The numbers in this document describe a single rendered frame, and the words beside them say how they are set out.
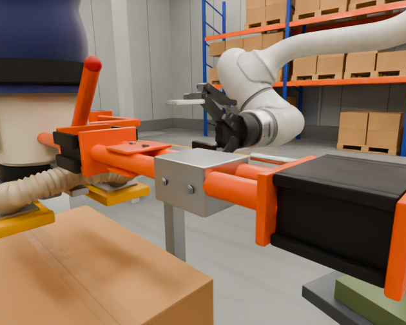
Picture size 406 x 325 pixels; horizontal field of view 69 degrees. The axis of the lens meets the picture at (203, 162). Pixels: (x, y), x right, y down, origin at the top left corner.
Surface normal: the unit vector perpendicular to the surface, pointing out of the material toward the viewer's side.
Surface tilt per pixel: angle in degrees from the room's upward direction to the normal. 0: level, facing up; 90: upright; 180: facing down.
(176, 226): 90
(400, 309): 2
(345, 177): 0
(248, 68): 69
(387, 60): 90
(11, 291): 0
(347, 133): 90
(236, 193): 78
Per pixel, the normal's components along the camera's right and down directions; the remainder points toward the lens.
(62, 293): -0.02, -0.97
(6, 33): 0.13, 0.11
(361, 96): -0.66, 0.18
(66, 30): 0.90, 0.01
